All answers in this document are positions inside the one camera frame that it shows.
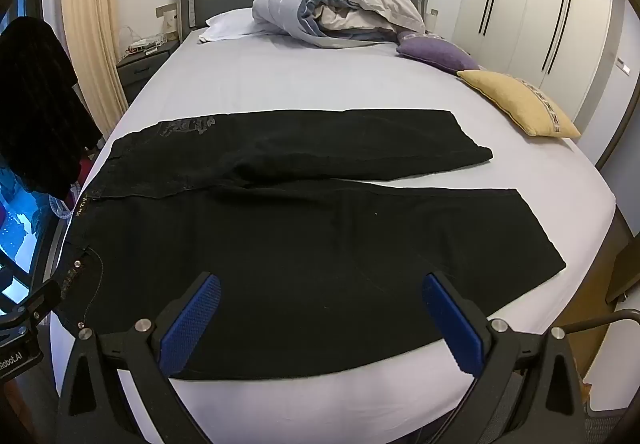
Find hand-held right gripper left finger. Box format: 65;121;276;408
57;271;222;444

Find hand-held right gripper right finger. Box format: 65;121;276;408
423;270;589;444

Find black pants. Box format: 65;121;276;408
57;108;567;381

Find black mesh chair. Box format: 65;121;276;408
550;308;640;444

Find dark hanging cloth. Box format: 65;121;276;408
0;17;105;200

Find yellow cushion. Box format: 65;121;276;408
457;69;582;139

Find grey nightstand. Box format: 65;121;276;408
116;40;181;106

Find purple cushion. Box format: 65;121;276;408
396;31;482;74

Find bed with grey headboard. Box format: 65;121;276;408
47;0;632;444

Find white pillow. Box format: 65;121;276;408
198;7;281;44

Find white wardrobe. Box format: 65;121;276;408
451;0;640;167

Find beige curtain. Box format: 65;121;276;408
59;0;132;137

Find small device with cables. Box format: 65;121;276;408
119;27;171;57

